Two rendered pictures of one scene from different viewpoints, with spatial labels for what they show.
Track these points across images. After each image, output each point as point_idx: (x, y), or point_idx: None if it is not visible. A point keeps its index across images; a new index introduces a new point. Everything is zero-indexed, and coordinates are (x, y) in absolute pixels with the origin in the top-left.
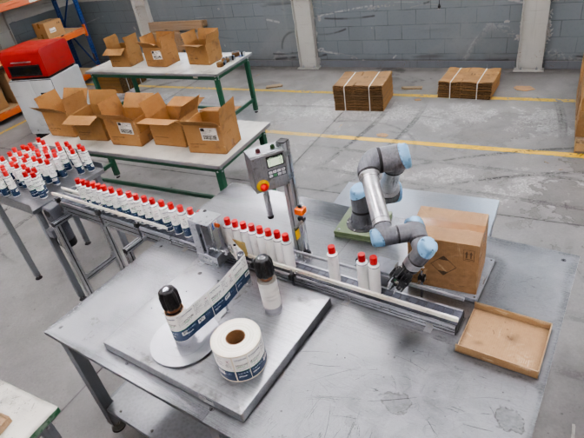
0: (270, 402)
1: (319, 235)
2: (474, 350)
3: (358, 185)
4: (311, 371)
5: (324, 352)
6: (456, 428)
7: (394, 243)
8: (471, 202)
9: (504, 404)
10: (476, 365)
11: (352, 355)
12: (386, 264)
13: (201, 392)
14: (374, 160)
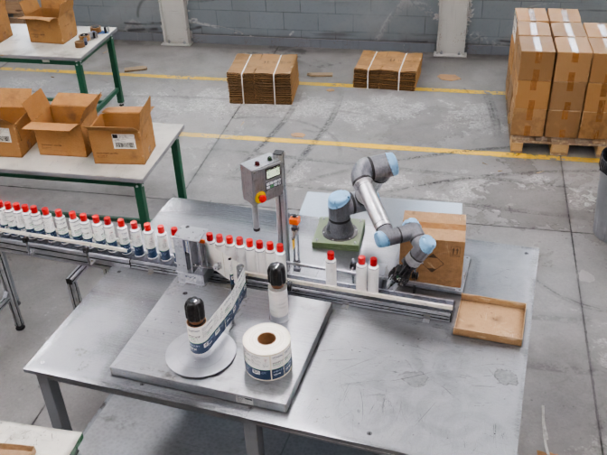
0: (304, 394)
1: (295, 247)
2: (470, 330)
3: (336, 194)
4: (332, 366)
5: (340, 349)
6: (467, 388)
7: (396, 243)
8: (436, 207)
9: (499, 367)
10: (472, 342)
11: (366, 348)
12: None
13: (238, 393)
14: (367, 169)
